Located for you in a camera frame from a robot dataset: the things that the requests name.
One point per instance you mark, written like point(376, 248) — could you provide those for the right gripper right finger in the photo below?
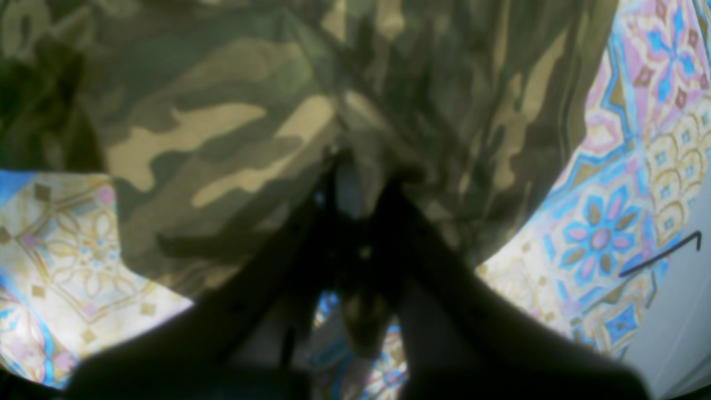
point(461, 339)

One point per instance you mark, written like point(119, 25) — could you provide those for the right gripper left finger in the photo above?
point(244, 340)

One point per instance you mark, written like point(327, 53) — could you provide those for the patterned tile tablecloth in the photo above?
point(624, 197)

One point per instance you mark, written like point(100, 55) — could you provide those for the black allen key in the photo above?
point(695, 236)

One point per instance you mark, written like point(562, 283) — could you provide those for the camouflage T-shirt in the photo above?
point(171, 139)

